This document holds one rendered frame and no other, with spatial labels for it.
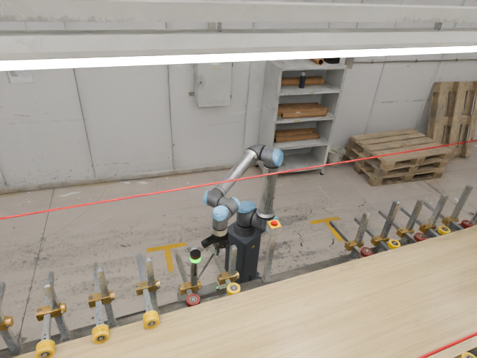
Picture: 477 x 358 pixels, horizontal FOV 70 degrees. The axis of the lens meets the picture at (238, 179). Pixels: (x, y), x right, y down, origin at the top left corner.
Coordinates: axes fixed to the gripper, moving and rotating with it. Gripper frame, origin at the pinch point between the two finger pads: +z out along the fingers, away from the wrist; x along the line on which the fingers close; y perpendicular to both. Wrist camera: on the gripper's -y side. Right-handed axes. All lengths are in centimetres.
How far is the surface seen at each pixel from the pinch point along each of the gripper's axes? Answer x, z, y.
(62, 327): -10, 16, -91
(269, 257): -9.5, 2.3, 33.7
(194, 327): -39.1, 7.3, -24.5
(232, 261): -9.6, -2.4, 7.8
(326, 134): 209, 40, 230
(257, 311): -40.8, 7.3, 11.8
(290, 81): 223, -34, 170
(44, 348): -32, -1, -95
